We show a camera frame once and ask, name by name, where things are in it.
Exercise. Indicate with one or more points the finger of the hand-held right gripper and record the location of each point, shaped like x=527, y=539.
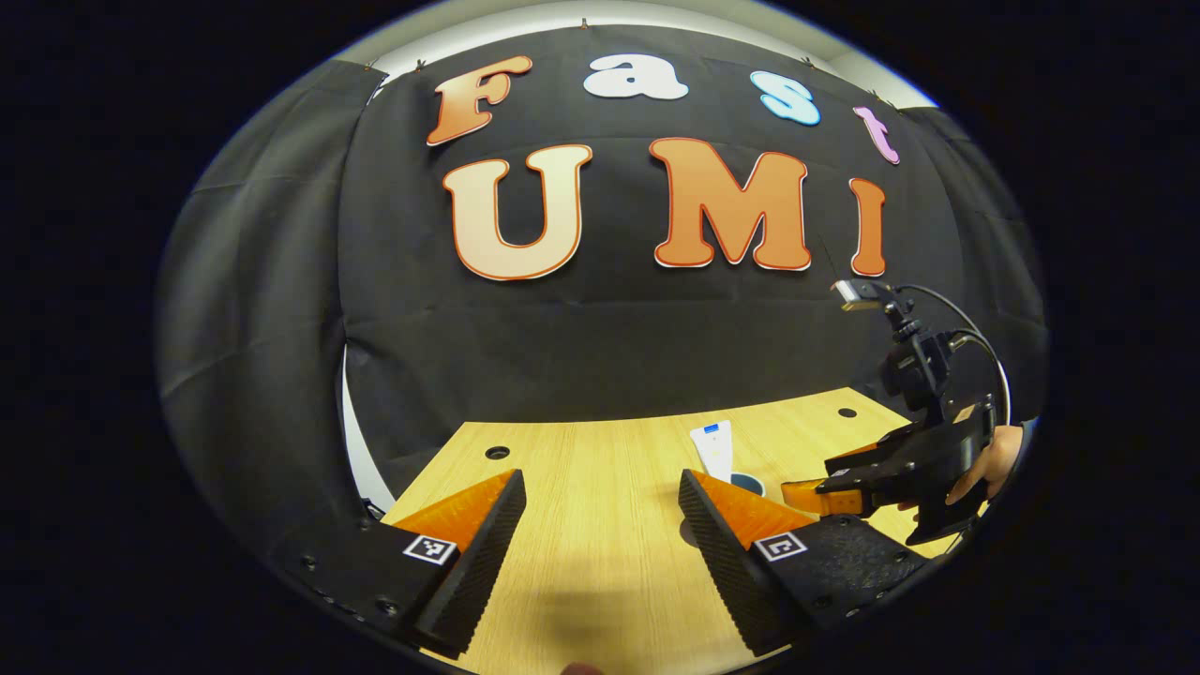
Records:
x=825, y=497
x=867, y=457

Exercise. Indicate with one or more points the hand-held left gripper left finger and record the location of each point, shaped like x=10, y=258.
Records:
x=483, y=562

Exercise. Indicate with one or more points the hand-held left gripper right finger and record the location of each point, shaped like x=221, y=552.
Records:
x=722, y=562

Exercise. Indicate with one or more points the white toothpaste tube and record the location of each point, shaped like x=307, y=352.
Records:
x=714, y=450

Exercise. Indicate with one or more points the wooden desktop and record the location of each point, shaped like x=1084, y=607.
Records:
x=600, y=487

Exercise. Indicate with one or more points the black backdrop cloth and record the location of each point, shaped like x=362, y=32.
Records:
x=609, y=356

